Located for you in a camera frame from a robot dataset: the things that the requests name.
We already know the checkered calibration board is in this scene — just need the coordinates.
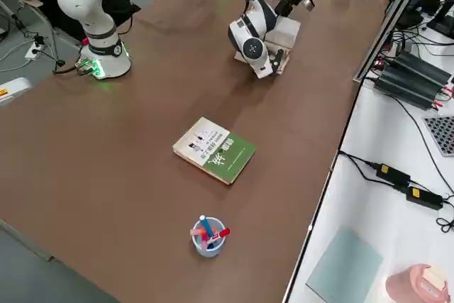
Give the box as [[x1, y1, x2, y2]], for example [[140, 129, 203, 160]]
[[422, 115, 454, 158]]

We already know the aluminium divider post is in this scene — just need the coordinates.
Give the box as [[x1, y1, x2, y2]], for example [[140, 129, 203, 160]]
[[353, 0, 433, 82]]

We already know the white floor power strip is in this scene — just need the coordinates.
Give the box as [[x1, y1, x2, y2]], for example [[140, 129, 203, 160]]
[[23, 40, 46, 61]]

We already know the black power adapter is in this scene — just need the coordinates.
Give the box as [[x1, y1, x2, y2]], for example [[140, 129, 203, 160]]
[[375, 162, 412, 187], [405, 184, 444, 211]]

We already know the black finned power supply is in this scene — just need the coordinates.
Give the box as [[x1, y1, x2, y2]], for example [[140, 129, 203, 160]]
[[393, 50, 454, 86], [375, 65, 446, 109]]

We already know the black adapter cable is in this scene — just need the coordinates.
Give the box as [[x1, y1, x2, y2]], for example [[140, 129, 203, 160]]
[[338, 151, 380, 184]]

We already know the pink pen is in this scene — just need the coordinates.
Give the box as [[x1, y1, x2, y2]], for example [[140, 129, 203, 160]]
[[190, 228, 211, 250]]

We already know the pink round container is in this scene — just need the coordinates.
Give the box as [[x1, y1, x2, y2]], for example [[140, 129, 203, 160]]
[[385, 263, 454, 303]]

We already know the pale blue pen cup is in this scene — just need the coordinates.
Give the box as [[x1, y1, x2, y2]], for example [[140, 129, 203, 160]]
[[191, 216, 227, 258]]

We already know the blue pen with white cap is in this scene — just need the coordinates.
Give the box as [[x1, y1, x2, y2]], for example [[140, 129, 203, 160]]
[[199, 214, 218, 239]]

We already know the red marker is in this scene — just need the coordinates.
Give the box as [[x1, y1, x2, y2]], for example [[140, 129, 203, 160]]
[[211, 227, 231, 241]]

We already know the blue white cover paperback book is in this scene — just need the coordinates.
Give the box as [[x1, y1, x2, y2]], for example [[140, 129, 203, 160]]
[[233, 16, 302, 76]]

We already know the white control box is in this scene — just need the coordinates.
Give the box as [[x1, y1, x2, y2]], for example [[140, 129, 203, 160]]
[[0, 76, 33, 107]]

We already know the green white cover book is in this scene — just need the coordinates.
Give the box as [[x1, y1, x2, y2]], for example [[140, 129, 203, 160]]
[[172, 116, 257, 186]]

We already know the grey chair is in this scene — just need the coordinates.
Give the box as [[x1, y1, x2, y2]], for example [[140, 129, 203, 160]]
[[0, 0, 63, 55]]

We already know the pale green sheet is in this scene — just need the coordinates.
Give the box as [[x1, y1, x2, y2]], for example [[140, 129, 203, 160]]
[[305, 228, 384, 303]]

